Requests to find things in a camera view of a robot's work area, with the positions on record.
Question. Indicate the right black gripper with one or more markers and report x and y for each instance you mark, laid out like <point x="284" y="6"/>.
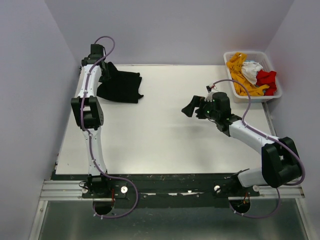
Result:
<point x="197" y="101"/>

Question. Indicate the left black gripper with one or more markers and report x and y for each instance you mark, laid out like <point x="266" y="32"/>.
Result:
<point x="104" y="78"/>

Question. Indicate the black t shirt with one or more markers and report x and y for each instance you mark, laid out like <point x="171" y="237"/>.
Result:
<point x="122" y="87"/>

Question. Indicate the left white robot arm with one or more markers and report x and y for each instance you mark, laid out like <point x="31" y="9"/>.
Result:
<point x="89" y="118"/>

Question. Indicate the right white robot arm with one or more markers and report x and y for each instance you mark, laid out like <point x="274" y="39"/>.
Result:
<point x="279" y="156"/>

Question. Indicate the yellow t shirt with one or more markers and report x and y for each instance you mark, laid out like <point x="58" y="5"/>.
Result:
<point x="235" y="67"/>

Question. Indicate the white t shirt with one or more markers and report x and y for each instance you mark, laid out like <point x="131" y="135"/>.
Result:
<point x="250" y="69"/>

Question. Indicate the red t shirt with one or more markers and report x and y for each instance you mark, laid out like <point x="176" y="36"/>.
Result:
<point x="267" y="78"/>

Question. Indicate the white plastic laundry basket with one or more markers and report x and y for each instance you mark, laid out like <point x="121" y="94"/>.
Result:
<point x="262" y="59"/>

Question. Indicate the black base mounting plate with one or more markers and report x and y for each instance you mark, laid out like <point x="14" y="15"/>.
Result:
<point x="194" y="190"/>

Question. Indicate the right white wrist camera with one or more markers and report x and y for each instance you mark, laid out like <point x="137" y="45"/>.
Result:
<point x="211" y="90"/>

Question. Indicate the aluminium frame rail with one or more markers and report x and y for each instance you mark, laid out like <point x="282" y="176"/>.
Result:
<point x="63" y="214"/>

